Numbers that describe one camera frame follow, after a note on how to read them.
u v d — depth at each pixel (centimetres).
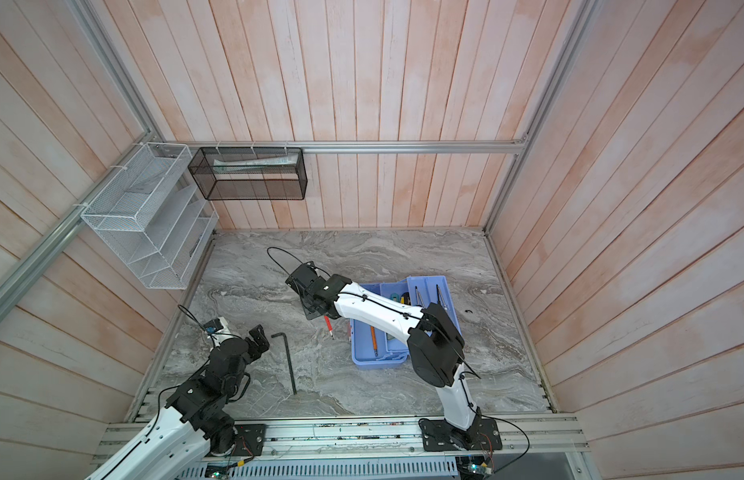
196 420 55
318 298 59
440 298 88
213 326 69
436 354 47
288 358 88
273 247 117
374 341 90
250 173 104
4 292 52
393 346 82
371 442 73
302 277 64
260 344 74
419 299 88
